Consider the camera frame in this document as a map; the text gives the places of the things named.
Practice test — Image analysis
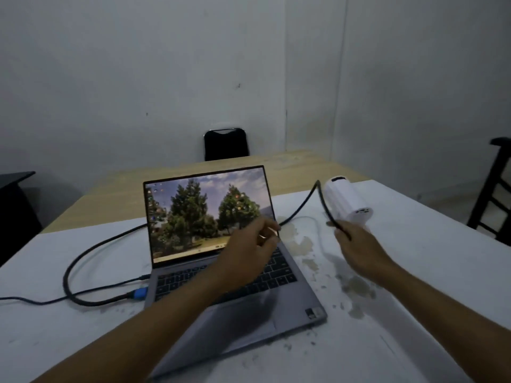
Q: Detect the thin dark charger cable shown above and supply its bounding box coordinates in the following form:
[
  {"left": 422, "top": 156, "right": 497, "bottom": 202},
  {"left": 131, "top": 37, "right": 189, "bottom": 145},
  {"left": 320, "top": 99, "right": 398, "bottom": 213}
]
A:
[{"left": 0, "top": 274, "right": 152, "bottom": 306}]

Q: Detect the person's right forearm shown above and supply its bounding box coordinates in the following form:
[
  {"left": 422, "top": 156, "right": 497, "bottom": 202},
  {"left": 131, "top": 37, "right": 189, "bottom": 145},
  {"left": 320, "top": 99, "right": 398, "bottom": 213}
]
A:
[{"left": 377, "top": 262, "right": 511, "bottom": 383}]

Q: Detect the black padded chair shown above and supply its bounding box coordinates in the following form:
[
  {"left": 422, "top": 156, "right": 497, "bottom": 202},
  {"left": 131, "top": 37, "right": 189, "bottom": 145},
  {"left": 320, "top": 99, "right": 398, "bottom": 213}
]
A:
[{"left": 203, "top": 128, "right": 250, "bottom": 161}]

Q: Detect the person's right hand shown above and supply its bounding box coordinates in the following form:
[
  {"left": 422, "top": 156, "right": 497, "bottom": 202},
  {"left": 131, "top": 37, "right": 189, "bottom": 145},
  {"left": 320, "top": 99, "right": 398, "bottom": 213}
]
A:
[{"left": 326, "top": 219, "right": 396, "bottom": 285}]

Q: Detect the person's left hand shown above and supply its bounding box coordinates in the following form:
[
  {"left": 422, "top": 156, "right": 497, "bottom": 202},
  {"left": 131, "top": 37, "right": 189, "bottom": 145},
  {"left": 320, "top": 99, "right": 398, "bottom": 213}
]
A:
[{"left": 212, "top": 214, "right": 282, "bottom": 293}]

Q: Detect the white cylindrical projector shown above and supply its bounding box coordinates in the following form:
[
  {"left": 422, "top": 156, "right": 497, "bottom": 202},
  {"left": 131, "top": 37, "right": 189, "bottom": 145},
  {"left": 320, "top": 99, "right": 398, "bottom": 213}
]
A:
[{"left": 322, "top": 176, "right": 374, "bottom": 232}]

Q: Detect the black wooden chair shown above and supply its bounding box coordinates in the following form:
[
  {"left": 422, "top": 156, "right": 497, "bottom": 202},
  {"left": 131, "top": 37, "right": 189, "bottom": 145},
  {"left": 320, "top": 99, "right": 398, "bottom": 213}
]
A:
[{"left": 466, "top": 137, "right": 511, "bottom": 247}]

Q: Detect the grey open laptop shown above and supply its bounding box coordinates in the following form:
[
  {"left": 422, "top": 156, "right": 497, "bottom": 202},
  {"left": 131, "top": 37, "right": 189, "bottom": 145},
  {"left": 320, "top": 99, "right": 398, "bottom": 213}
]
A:
[{"left": 143, "top": 165, "right": 328, "bottom": 380}]

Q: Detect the thick black braided cable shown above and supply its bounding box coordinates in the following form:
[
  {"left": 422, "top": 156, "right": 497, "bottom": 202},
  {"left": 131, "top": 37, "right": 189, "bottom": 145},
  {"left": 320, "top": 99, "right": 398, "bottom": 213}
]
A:
[{"left": 62, "top": 180, "right": 353, "bottom": 307}]

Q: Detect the person's left forearm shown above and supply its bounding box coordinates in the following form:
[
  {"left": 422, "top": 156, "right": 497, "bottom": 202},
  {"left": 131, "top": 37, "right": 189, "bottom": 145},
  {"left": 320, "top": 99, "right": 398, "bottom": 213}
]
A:
[{"left": 31, "top": 264, "right": 241, "bottom": 383}]

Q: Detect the black side table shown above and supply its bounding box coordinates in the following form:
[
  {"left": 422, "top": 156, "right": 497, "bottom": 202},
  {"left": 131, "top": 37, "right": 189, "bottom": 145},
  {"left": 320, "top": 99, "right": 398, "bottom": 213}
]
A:
[{"left": 0, "top": 171, "right": 43, "bottom": 268}]

